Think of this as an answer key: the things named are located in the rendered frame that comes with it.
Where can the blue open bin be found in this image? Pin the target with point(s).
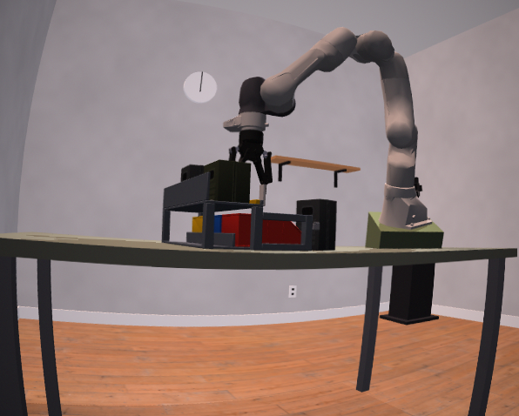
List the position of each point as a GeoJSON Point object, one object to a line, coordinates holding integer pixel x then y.
{"type": "Point", "coordinates": [217, 223]}

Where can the yellow bin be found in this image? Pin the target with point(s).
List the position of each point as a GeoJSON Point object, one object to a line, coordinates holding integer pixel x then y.
{"type": "Point", "coordinates": [197, 223]}

